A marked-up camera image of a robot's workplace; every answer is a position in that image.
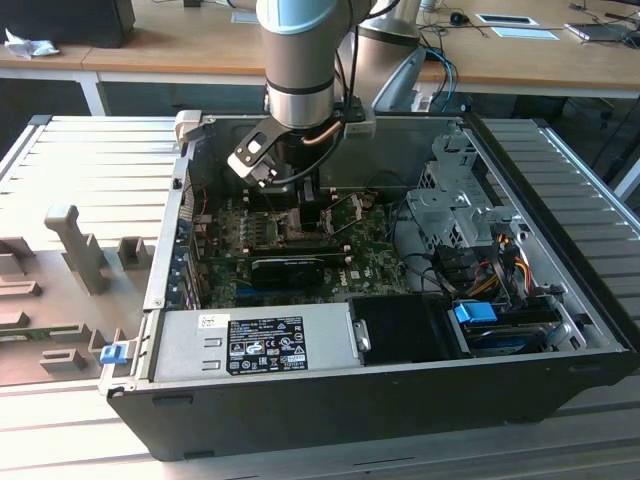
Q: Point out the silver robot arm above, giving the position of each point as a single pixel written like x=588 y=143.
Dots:
x=297 y=75

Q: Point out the black RAM slot row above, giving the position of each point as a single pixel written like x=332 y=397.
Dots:
x=330 y=196
x=300 y=248

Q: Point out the thin metal locking lever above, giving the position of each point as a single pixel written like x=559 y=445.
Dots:
x=269 y=205

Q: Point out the CPU socket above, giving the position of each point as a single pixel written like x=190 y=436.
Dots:
x=287 y=235

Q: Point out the green motherboard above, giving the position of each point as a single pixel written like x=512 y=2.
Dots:
x=370 y=250

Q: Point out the pale grey case latch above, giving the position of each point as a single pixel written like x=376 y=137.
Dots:
x=187 y=127

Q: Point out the black graphics card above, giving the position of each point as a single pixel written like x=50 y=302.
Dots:
x=287 y=274

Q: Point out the pale blue teach pendant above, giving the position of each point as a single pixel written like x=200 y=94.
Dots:
x=400 y=80

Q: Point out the grey metal drive cage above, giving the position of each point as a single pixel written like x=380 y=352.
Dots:
x=440 y=210

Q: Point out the long wooden desk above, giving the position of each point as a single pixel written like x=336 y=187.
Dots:
x=175 y=45

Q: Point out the white cup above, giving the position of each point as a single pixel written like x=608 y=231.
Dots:
x=429 y=5

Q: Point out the silver power supply with label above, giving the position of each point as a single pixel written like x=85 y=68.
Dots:
x=190 y=350

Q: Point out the blue disk carrier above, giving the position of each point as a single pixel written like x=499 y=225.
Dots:
x=472 y=314

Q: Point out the flat white desk panel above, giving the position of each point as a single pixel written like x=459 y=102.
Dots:
x=525 y=33

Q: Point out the black and grey PC case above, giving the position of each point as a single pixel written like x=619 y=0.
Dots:
x=350 y=420

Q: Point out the black hard disk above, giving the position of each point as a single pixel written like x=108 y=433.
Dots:
x=500 y=340

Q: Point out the large black box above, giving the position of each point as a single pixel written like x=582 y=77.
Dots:
x=65 y=22

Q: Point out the small blue case latch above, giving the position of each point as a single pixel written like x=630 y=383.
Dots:
x=112 y=354

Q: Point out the white crumpled cloth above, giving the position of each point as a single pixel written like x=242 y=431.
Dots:
x=30 y=47

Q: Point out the green RAM stick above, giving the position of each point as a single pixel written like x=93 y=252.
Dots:
x=40 y=334

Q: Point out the silver laptop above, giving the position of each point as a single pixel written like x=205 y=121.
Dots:
x=600 y=32

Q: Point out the white camera with black bracket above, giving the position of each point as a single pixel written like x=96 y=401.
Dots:
x=245 y=167

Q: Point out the pale grey camera box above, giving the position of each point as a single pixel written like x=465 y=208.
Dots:
x=360 y=127

